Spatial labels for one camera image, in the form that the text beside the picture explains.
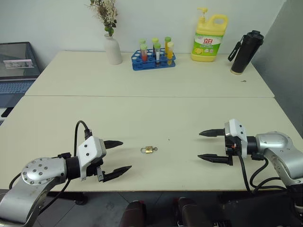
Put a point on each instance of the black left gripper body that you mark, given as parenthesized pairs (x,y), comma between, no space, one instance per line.
(92,168)

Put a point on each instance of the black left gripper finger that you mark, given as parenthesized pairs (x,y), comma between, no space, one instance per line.
(113,143)
(116,173)

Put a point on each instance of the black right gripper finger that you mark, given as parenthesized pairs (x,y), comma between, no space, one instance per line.
(214,158)
(211,133)

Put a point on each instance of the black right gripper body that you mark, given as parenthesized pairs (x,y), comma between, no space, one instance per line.
(233,147)

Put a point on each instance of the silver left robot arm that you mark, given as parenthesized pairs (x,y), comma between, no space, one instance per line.
(35,175)

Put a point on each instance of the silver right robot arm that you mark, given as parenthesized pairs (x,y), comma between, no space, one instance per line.
(279,151)

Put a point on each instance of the small brass padlock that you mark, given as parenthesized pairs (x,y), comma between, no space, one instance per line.
(148,149)

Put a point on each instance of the dark maroon rounded shape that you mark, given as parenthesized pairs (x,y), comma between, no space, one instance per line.
(133,214)
(189,212)

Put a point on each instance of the black blocky object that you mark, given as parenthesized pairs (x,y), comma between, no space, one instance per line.
(255,210)

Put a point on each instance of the blue test tube rack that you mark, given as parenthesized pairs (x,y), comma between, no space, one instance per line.
(142,63)

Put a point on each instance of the cream-capped tube yellow liquid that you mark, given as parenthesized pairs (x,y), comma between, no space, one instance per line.
(170,53)

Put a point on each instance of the white ceramic vase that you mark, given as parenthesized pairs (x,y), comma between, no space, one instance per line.
(113,50)

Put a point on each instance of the yellow detergent pump bottle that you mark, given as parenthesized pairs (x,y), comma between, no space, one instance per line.
(208,40)

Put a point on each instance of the green-capped tube red liquid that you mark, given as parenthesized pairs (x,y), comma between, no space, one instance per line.
(143,53)

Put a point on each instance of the green-capped tube white label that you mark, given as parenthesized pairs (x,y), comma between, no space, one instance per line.
(157,53)

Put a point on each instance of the green-capped tube orange liquid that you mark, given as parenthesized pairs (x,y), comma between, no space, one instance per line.
(167,41)

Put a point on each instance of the green-capped empty tube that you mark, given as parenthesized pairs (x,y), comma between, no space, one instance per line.
(142,41)

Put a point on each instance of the green-capped dark tube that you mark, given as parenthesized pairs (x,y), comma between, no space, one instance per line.
(155,40)

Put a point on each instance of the grey laptop computer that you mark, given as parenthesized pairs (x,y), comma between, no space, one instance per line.
(16,63)

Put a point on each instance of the dried flower bunch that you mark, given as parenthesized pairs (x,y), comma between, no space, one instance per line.
(106,13)

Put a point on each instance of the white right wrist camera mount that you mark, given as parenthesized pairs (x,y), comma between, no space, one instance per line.
(236,130)

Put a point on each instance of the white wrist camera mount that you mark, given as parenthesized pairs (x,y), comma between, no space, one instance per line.
(236,130)
(90,149)

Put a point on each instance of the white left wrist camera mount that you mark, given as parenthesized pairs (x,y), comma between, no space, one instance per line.
(90,149)

